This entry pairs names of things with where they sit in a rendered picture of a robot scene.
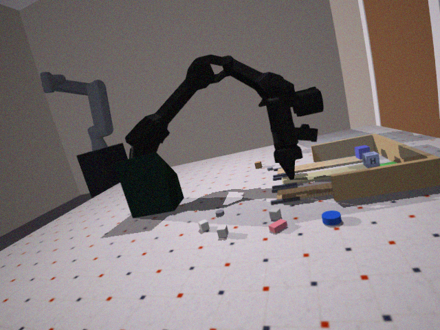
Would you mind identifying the blue cylinder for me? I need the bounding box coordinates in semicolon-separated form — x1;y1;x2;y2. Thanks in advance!
322;210;342;226

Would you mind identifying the pink rectangular block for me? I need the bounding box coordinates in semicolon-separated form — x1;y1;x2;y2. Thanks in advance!
268;219;288;233

